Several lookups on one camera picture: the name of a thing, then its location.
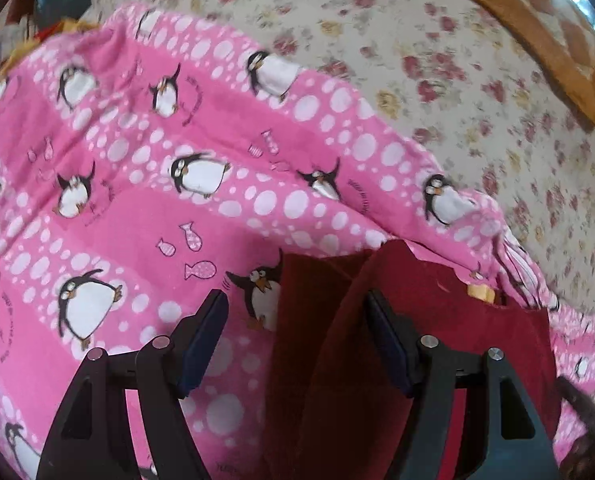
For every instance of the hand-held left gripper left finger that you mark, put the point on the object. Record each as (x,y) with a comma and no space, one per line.
(202,345)

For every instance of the floral print quilt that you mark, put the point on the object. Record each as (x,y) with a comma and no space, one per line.
(377,35)

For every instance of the dark red garment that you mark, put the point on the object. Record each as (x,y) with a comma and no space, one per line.
(327,360)

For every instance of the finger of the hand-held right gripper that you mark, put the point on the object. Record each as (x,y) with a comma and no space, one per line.
(580,402)

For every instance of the pink penguin print blanket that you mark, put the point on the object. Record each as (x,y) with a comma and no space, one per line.
(127,210)

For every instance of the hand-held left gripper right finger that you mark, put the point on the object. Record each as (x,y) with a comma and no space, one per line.
(390,345)

